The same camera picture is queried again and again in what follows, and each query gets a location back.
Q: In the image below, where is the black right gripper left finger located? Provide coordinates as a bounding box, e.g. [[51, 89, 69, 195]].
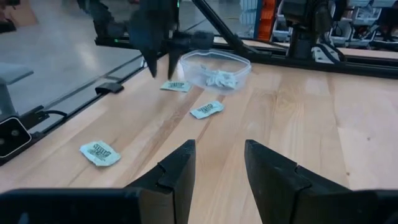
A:
[[124, 139, 197, 224]]

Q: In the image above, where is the clear plastic container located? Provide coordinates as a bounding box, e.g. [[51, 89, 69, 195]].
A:
[[179, 49, 252, 96]]

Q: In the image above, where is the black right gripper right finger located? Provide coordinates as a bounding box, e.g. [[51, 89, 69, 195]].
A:
[[244, 139, 377, 224]]

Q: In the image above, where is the flat green stevia packet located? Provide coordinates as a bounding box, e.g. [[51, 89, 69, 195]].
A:
[[160, 80, 192, 93]]

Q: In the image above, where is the white packet middle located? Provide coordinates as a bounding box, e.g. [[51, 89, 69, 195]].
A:
[[189, 100, 225, 120]]

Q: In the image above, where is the green stevia packet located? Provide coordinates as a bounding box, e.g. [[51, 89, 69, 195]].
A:
[[160, 80, 192, 93], [79, 140, 122, 167]]

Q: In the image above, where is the black cable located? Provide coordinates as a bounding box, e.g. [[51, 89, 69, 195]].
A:
[[37, 110, 68, 119]]

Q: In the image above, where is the black aluminium table frame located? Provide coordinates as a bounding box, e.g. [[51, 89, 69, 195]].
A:
[[0, 0, 398, 167]]

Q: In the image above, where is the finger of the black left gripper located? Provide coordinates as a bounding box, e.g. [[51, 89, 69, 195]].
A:
[[167, 49, 181, 80], [143, 51, 159, 78]]

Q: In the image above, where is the shelving rack with parts bins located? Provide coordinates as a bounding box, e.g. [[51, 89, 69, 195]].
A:
[[239, 0, 398, 49]]

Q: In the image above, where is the black frame clamp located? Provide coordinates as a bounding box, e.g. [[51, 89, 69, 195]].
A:
[[95, 82, 125, 95]]

